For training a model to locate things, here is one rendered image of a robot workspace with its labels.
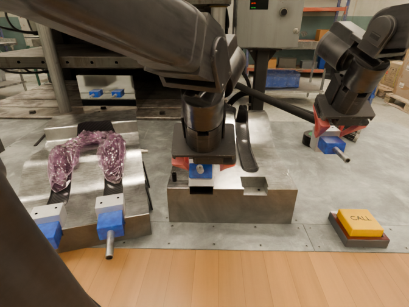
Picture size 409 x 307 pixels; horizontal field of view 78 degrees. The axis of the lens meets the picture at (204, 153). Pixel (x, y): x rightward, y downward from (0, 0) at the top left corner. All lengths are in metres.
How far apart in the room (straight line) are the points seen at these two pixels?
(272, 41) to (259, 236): 0.97
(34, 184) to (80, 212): 0.15
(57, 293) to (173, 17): 0.21
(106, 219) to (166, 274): 0.14
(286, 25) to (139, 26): 1.16
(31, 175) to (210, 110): 0.47
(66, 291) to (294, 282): 0.37
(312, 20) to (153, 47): 7.09
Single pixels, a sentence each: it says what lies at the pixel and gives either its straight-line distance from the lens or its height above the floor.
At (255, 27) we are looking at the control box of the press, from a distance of 1.29.
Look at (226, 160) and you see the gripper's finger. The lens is 0.41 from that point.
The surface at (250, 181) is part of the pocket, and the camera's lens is 0.55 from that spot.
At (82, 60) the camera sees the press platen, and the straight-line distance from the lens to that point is 1.36.
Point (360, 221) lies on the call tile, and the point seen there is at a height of 0.84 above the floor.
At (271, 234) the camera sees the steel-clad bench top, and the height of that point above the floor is 0.80.
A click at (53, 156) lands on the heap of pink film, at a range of 0.67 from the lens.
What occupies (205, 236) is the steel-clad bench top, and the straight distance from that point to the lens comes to 0.53.
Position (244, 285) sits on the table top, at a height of 0.80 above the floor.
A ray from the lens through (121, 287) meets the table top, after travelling 0.48.
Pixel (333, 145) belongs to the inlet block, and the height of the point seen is 0.94.
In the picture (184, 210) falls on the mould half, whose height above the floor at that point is 0.83.
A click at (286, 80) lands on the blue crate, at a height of 0.38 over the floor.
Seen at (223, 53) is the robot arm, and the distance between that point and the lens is 0.29.
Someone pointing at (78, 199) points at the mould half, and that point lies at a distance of 0.59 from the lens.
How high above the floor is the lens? 1.18
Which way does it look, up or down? 28 degrees down
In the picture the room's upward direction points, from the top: straight up
